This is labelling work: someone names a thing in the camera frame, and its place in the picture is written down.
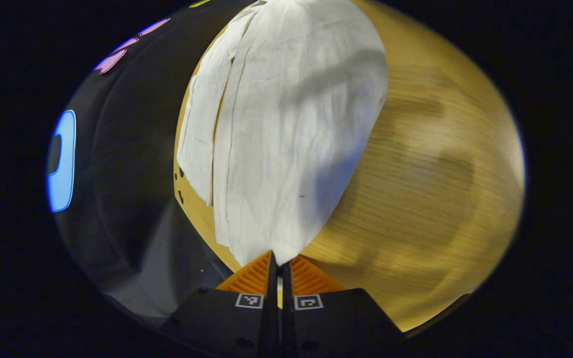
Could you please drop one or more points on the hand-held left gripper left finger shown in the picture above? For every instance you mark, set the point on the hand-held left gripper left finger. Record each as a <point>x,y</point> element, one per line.
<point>271,308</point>

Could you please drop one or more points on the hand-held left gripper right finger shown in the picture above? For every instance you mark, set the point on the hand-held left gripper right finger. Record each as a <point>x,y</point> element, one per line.
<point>287,308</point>

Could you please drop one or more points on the white jeans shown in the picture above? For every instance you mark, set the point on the white jeans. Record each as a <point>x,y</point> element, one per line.
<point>286,124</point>

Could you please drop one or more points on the black backdrop cloth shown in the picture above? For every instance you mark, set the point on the black backdrop cloth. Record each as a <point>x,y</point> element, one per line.
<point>132,149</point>

